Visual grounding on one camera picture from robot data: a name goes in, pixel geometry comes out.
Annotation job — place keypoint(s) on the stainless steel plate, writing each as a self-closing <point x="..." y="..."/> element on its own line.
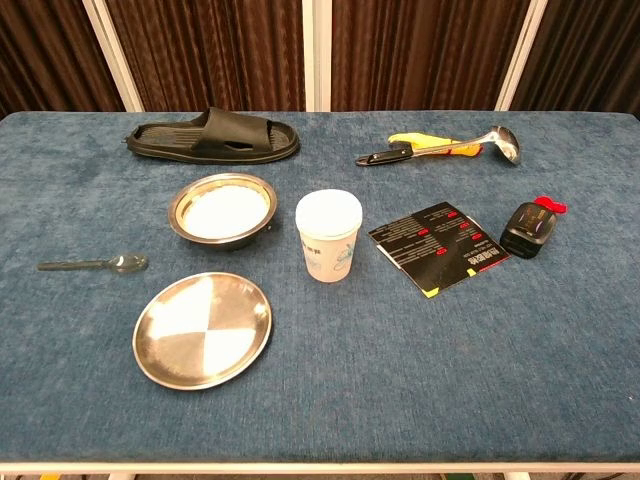
<point x="200" y="332"/>

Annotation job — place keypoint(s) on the black rubber slipper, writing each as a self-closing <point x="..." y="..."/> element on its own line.
<point x="225" y="132"/>

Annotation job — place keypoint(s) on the black printed leaflet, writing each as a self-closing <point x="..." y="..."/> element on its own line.
<point x="440" y="250"/>

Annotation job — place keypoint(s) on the stainless steel bowl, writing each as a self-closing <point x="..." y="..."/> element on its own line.
<point x="222" y="241"/>

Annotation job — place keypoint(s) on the white paper cup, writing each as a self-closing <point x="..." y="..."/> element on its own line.
<point x="327" y="250"/>

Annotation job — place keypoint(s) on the blue table cover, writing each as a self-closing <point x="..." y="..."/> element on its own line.
<point x="400" y="375"/>

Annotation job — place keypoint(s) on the stainless steel ladle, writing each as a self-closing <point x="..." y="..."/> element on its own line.
<point x="506" y="142"/>

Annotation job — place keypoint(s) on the brown curtain screen panel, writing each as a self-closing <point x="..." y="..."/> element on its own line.
<point x="45" y="50"/>
<point x="425" y="50"/>
<point x="585" y="50"/>
<point x="210" y="50"/>

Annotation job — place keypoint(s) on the black red-capped sauce bottle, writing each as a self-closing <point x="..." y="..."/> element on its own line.
<point x="527" y="230"/>

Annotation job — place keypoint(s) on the clear plastic spoon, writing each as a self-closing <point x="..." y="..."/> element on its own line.
<point x="120" y="263"/>

